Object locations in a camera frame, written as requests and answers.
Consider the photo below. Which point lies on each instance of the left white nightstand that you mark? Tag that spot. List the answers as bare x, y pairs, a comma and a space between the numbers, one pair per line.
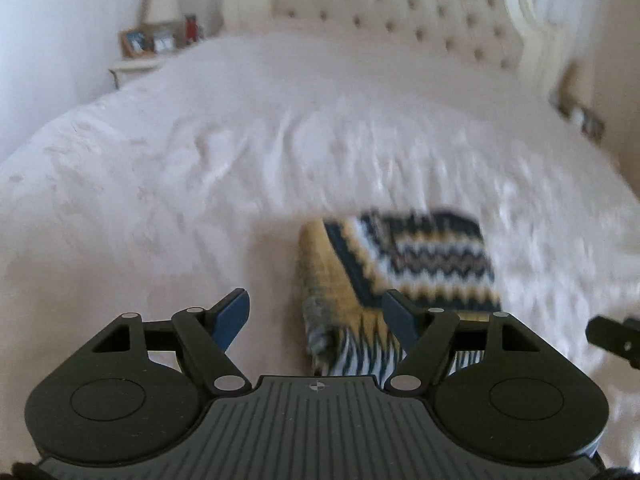
129, 69

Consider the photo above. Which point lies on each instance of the small silver picture frame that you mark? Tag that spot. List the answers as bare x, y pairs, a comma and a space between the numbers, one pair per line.
164, 37

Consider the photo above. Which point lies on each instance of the right bedside table lamp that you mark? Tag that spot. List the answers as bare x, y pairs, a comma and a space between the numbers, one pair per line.
573, 96

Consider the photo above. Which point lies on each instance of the bedside table lamp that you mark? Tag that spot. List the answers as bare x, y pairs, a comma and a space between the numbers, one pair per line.
573, 96
160, 12

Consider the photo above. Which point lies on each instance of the left bedside table lamp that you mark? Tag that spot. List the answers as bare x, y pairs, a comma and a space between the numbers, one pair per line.
160, 12

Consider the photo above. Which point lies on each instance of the right bedside picture frame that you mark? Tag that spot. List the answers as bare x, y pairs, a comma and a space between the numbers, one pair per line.
588, 123

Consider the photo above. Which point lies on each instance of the red bottle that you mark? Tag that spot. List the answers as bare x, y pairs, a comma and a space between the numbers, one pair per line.
191, 30

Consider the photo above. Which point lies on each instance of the black yellow white patterned sweater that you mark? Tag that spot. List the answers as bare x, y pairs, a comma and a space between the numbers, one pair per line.
346, 265

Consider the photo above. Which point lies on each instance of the left wooden picture frame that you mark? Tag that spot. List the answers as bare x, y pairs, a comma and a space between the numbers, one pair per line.
135, 44

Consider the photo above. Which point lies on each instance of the white satin bedspread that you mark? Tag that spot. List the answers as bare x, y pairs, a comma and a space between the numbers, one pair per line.
195, 180

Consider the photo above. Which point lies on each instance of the cream tufted headboard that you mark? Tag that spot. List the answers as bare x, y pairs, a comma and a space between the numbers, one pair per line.
505, 34

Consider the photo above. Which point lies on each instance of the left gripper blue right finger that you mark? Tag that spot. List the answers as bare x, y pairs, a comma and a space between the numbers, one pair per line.
425, 336

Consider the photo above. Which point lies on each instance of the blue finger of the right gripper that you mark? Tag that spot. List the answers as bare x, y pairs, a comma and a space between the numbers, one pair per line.
619, 338

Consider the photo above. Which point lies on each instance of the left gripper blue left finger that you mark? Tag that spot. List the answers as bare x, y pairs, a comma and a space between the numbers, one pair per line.
204, 336

